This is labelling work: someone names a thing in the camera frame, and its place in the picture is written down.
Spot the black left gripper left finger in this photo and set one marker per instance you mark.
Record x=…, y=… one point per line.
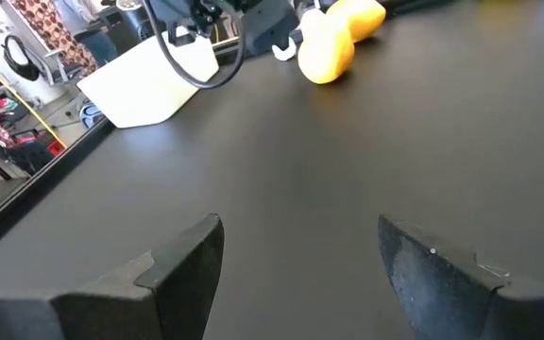
x=177, y=283

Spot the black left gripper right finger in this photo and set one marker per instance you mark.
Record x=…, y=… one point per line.
x=442, y=293

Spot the white plastic basket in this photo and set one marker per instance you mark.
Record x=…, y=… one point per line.
x=144, y=85

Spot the grey office chair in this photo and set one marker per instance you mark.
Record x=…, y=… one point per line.
x=64, y=71

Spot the blue round object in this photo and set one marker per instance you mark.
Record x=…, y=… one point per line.
x=90, y=115

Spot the brown dotted curtain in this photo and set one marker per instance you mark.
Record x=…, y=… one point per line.
x=45, y=28

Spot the red box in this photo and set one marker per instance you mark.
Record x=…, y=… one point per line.
x=56, y=147

